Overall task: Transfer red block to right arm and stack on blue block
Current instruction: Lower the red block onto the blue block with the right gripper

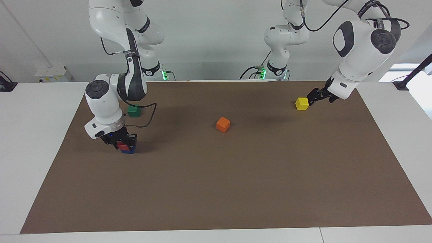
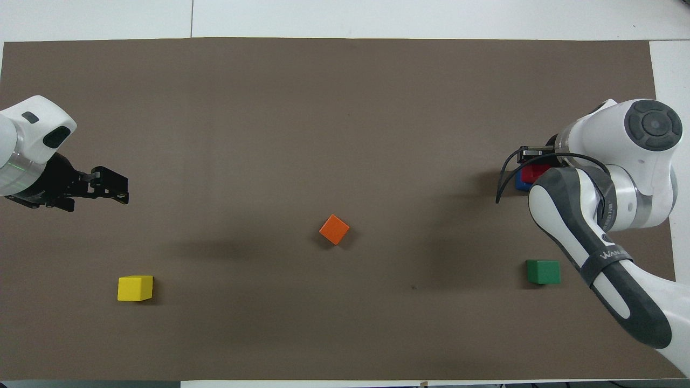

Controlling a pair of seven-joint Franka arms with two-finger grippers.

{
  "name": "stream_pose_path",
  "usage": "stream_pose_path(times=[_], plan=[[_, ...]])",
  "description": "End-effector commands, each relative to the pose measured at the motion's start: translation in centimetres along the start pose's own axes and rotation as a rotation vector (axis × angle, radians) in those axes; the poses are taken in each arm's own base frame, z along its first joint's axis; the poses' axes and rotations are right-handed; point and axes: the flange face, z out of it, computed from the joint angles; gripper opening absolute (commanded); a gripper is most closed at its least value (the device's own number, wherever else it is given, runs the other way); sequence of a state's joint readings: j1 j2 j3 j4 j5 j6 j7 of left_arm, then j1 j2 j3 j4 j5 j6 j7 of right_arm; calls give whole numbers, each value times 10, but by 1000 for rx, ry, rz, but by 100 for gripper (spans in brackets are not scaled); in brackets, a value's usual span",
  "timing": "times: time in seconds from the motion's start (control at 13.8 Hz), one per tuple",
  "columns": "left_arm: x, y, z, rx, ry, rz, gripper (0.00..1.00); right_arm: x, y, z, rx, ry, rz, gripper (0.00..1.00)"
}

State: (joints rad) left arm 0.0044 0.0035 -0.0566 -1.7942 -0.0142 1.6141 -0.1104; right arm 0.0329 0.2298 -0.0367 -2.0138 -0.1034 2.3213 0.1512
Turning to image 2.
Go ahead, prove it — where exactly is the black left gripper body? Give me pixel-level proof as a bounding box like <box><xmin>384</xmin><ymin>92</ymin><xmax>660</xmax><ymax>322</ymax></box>
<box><xmin>8</xmin><ymin>154</ymin><xmax>92</xmax><ymax>205</ymax></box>

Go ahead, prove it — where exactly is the red cube block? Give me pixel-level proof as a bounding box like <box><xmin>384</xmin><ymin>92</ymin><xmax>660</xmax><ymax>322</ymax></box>
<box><xmin>522</xmin><ymin>164</ymin><xmax>551</xmax><ymax>183</ymax></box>

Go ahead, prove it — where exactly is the yellow cube block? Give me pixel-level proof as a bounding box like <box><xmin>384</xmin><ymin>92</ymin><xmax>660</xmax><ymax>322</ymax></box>
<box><xmin>118</xmin><ymin>275</ymin><xmax>154</xmax><ymax>302</ymax></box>

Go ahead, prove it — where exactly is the green cube block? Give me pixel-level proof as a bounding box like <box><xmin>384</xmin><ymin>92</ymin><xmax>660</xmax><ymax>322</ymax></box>
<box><xmin>526</xmin><ymin>260</ymin><xmax>561</xmax><ymax>285</ymax></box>

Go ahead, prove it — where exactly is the orange cube block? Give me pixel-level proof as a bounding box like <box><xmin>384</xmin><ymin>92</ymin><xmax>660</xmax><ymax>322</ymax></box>
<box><xmin>319</xmin><ymin>214</ymin><xmax>350</xmax><ymax>246</ymax></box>

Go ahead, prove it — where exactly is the brown paper mat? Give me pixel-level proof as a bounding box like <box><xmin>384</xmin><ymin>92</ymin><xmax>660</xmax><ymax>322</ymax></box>
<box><xmin>0</xmin><ymin>38</ymin><xmax>686</xmax><ymax>382</ymax></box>

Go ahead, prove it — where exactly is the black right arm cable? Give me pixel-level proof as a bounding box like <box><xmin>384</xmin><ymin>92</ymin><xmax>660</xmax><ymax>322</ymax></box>
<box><xmin>495</xmin><ymin>153</ymin><xmax>611</xmax><ymax>204</ymax></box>

